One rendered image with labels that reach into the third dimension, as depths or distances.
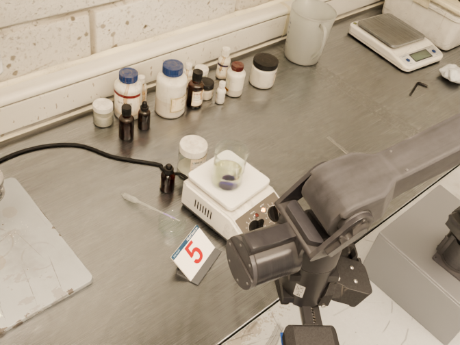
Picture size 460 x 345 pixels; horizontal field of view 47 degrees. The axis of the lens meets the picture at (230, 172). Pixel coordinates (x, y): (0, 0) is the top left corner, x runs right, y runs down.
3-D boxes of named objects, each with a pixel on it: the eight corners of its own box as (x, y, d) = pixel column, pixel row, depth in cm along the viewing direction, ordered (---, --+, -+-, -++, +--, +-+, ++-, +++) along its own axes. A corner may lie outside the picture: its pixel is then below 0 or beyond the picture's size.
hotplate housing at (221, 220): (294, 230, 108) (304, 204, 102) (252, 265, 100) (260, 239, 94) (215, 170, 117) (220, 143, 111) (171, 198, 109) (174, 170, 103)
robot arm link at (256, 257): (337, 157, 56) (237, 183, 51) (382, 217, 51) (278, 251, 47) (307, 222, 64) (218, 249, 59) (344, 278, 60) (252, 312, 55)
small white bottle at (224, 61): (219, 71, 145) (224, 43, 139) (230, 76, 144) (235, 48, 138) (213, 77, 142) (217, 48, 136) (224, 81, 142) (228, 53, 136)
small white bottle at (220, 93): (226, 102, 135) (229, 82, 131) (220, 105, 134) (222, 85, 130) (219, 98, 136) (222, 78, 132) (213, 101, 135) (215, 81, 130)
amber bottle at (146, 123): (146, 132, 123) (148, 107, 117) (135, 129, 123) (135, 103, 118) (152, 124, 125) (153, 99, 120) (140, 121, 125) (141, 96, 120)
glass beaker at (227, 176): (226, 166, 106) (233, 134, 100) (248, 185, 103) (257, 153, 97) (200, 181, 102) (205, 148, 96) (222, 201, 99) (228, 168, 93)
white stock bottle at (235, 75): (244, 91, 140) (250, 63, 134) (237, 100, 137) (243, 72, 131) (228, 84, 141) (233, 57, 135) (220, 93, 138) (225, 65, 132)
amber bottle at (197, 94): (183, 103, 132) (186, 70, 126) (193, 97, 135) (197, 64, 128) (194, 111, 131) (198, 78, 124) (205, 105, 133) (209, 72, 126)
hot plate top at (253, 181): (271, 183, 105) (272, 180, 104) (231, 213, 98) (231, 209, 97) (227, 150, 110) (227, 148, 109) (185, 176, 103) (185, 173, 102)
